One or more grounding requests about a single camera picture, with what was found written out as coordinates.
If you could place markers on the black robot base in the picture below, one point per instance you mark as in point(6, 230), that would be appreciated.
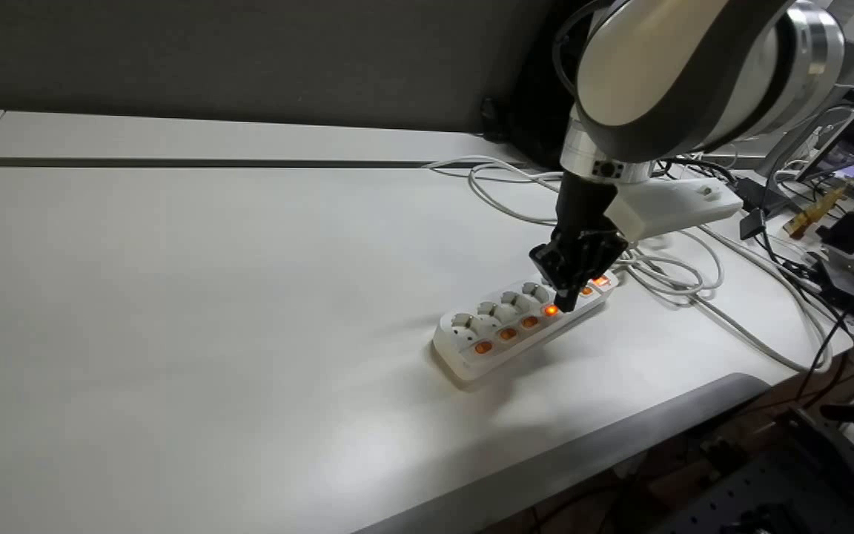
point(535, 107)

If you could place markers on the yellow tool on desk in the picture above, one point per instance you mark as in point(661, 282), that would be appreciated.
point(811, 214)

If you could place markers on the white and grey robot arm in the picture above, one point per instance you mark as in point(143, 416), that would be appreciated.
point(661, 79)

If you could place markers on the white six-outlet power strip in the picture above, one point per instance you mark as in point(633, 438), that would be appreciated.
point(510, 325)

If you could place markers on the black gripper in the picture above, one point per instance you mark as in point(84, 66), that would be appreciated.
point(582, 241)

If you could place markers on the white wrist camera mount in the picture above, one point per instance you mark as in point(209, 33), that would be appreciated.
point(659, 205)

